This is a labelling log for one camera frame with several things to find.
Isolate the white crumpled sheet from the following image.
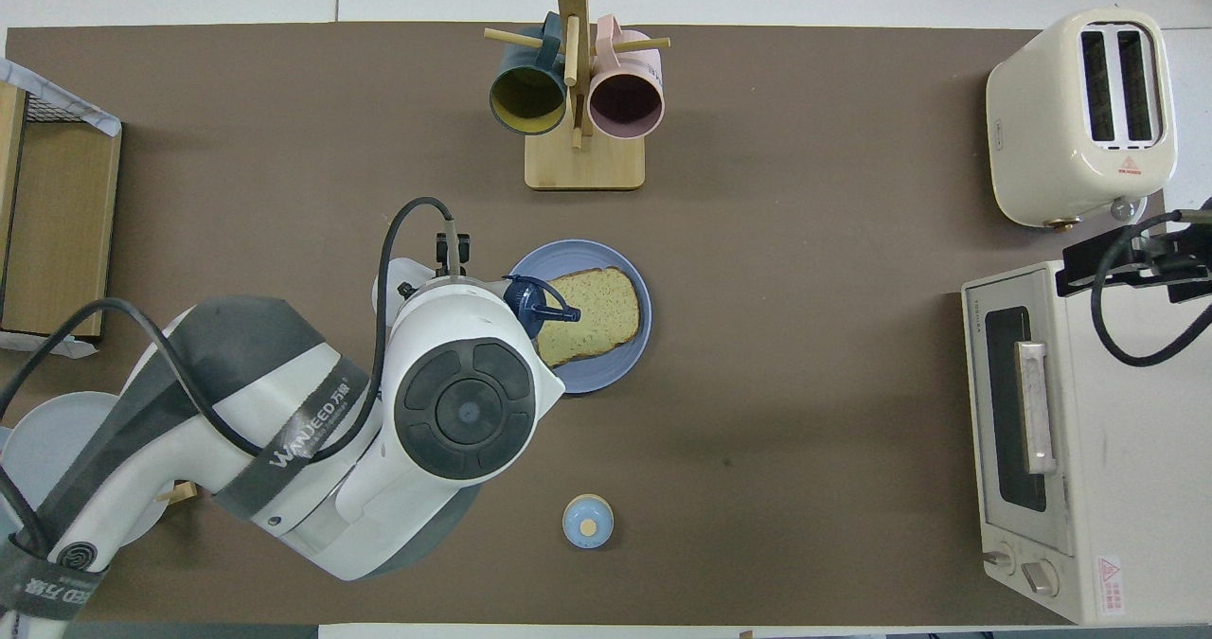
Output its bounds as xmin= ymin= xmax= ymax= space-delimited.
xmin=0 ymin=329 xmax=99 ymax=360

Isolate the brown table mat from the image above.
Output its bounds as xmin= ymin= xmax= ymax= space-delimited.
xmin=0 ymin=22 xmax=1167 ymax=626

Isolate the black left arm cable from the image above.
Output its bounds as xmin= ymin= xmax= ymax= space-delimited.
xmin=0 ymin=197 xmax=472 ymax=564

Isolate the grey plate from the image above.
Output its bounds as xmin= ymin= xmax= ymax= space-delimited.
xmin=0 ymin=391 xmax=177 ymax=550

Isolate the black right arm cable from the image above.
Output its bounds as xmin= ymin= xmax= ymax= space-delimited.
xmin=1091 ymin=208 xmax=1212 ymax=367

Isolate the wooden shelf with wire basket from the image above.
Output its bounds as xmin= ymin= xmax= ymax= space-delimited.
xmin=0 ymin=80 xmax=123 ymax=339

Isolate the dark teal mug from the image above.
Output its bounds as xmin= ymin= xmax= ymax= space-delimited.
xmin=489 ymin=11 xmax=569 ymax=136

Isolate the toasted bread slice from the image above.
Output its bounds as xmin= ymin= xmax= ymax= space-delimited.
xmin=535 ymin=266 xmax=642 ymax=368

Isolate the translucent seasoning bottle blue cap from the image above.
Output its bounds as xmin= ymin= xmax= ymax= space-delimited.
xmin=502 ymin=275 xmax=582 ymax=367

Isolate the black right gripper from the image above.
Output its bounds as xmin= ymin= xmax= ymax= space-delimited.
xmin=1058 ymin=221 xmax=1212 ymax=304

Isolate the white checked cloth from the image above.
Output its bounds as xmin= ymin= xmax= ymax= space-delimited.
xmin=0 ymin=57 xmax=122 ymax=138

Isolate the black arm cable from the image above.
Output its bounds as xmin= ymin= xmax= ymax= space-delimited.
xmin=0 ymin=197 xmax=472 ymax=564
xmin=1091 ymin=208 xmax=1212 ymax=367

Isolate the wooden mug tree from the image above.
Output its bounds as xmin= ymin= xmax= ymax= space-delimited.
xmin=484 ymin=0 xmax=671 ymax=191

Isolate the blue round plate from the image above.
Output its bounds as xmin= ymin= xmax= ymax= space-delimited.
xmin=508 ymin=240 xmax=652 ymax=395

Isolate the cream two-slot toaster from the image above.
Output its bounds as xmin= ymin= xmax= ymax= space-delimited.
xmin=986 ymin=9 xmax=1178 ymax=229

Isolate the pink mug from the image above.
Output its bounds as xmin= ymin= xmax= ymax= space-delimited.
xmin=587 ymin=14 xmax=666 ymax=141

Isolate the white toaster oven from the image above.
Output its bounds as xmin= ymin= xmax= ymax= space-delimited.
xmin=961 ymin=260 xmax=1212 ymax=626

